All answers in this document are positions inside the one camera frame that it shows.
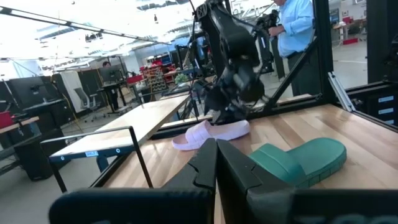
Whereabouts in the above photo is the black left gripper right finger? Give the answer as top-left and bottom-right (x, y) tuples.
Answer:
(216, 139), (398, 224)

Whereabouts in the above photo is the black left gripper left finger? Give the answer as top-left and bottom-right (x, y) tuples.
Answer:
(49, 138), (218, 224)

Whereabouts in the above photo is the pink slide sandal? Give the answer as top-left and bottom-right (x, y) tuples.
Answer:
(171, 119), (251, 152)

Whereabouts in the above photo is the green slide sandal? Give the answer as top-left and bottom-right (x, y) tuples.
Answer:
(248, 138), (348, 189)

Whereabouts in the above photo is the red parts bin rack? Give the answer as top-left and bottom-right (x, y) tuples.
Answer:
(139, 63), (170, 94)

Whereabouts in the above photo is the person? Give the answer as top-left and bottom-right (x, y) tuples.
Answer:
(101, 60), (121, 111)
(268, 0), (323, 97)

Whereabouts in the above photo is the black standing desk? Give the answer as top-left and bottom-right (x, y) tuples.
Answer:
(96, 80), (139, 115)

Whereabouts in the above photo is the grey office chair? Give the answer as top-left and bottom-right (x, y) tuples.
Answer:
(73, 86), (107, 123)

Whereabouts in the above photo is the black labelled drawer cabinet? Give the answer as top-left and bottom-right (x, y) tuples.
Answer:
(365, 88), (398, 127)

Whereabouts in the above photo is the black floor bin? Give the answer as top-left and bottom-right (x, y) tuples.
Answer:
(14, 129), (68, 182)

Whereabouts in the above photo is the wooden shelf with black frame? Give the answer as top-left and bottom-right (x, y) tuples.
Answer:
(40, 93), (192, 194)

